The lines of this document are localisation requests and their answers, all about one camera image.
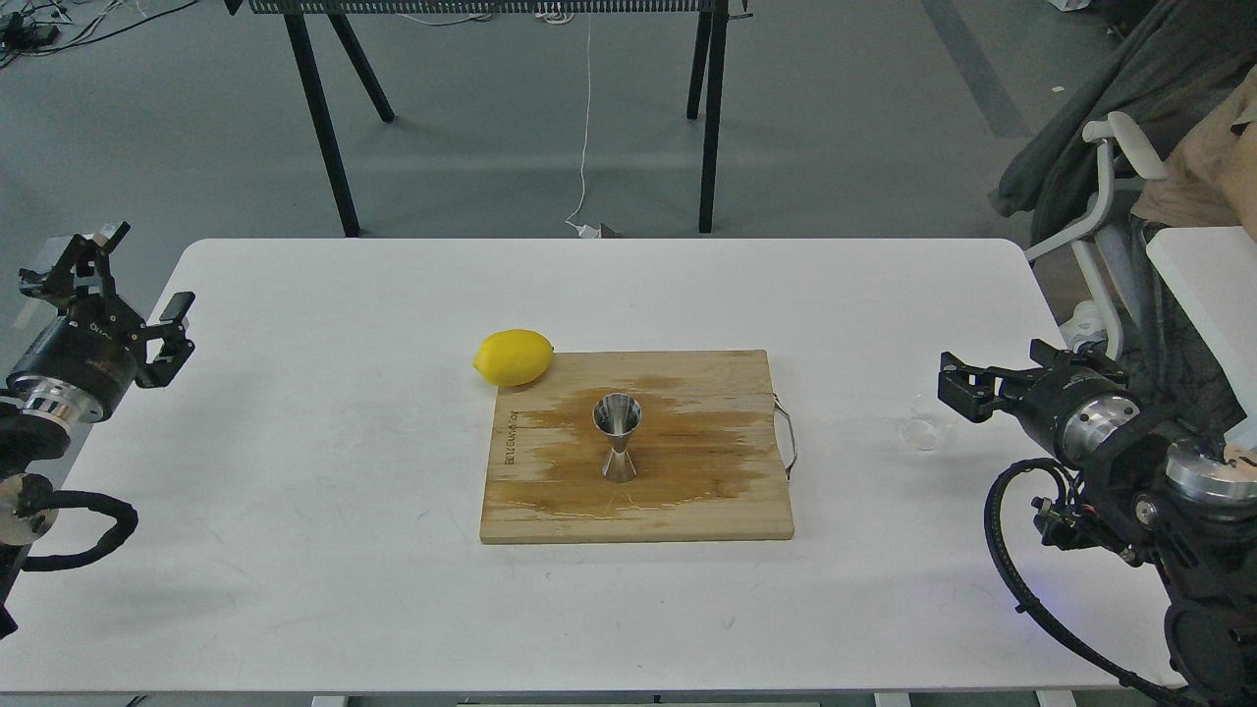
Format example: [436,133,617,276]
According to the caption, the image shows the black cable bundle on floor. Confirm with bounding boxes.
[0,0,202,72]

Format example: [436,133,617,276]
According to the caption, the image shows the white cable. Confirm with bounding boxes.
[564,13,605,240]

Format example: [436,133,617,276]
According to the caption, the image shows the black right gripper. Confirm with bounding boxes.
[936,338,1144,469]

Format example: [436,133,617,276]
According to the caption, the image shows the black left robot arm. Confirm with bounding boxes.
[1,223,194,598]

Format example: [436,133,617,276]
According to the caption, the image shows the steel jigger measuring cup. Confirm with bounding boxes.
[592,391,644,483]

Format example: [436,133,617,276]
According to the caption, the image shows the black metal frame table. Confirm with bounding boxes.
[224,1,750,238]

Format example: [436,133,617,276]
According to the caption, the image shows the yellow lemon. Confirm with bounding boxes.
[471,328,554,387]

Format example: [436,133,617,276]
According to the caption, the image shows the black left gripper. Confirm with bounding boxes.
[6,221,194,421]

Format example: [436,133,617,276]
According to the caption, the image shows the clear glass cup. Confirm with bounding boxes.
[897,392,959,452]

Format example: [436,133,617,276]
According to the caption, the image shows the wooden cutting board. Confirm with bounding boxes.
[479,350,794,545]

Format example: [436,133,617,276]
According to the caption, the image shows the grey jacket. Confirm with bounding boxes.
[989,1,1256,245]

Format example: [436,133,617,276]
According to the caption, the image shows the white office chair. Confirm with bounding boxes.
[1023,111,1257,413]

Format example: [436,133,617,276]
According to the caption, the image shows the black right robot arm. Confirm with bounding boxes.
[936,340,1256,706]

